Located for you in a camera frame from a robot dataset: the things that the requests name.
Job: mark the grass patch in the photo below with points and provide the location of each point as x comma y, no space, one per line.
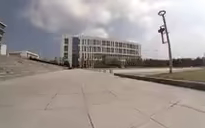
193,75

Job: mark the low white building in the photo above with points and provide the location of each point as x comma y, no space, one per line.
23,54

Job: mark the dark low kerb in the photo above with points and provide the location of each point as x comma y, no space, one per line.
163,81

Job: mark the wide grey stone steps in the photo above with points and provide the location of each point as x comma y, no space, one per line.
13,66

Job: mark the white multi-storey building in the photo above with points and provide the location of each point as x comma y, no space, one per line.
100,46

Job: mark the grey concrete slab plaza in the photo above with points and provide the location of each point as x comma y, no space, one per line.
90,96

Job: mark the row of trees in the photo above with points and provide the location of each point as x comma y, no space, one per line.
183,62

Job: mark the pale paved strip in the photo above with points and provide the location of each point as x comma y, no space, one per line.
140,70

